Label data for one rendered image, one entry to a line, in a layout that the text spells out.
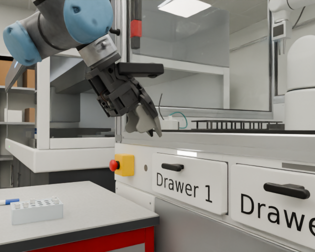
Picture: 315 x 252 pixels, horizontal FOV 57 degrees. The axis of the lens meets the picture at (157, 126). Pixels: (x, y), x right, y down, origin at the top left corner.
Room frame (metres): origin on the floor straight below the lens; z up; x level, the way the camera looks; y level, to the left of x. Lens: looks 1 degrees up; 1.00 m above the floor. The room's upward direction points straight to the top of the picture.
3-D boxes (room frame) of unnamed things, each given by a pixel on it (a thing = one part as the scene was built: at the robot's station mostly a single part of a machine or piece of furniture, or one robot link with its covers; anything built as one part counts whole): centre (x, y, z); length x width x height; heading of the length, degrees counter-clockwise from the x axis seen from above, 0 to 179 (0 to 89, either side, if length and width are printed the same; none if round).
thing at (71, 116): (2.38, 0.52, 1.13); 1.78 x 1.14 x 0.45; 31
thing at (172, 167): (0.72, -0.04, 0.91); 0.07 x 0.04 x 0.01; 31
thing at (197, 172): (0.74, -0.07, 0.87); 0.29 x 0.02 x 0.11; 31
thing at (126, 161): (1.01, 0.12, 0.88); 0.07 x 0.05 x 0.07; 31
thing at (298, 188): (0.45, -0.21, 0.91); 0.07 x 0.04 x 0.01; 31
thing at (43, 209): (0.79, 0.33, 0.78); 0.12 x 0.08 x 0.04; 119
